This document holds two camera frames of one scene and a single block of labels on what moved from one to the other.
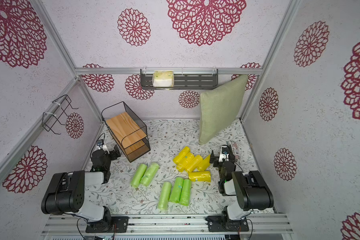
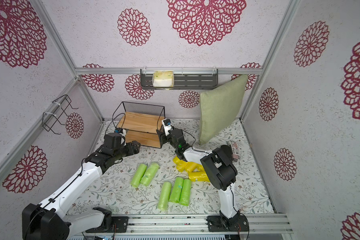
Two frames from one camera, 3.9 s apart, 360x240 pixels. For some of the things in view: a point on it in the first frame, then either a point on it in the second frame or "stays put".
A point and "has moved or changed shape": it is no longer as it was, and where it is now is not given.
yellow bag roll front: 201,176 stays put
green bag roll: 163,203 stays put
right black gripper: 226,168 -> 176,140
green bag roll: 139,172 stays put
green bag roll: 148,177 stays put
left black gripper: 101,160 -> 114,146
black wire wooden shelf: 127,130 has moved or changed shape
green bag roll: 185,196 stays put
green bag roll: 175,196 stays put
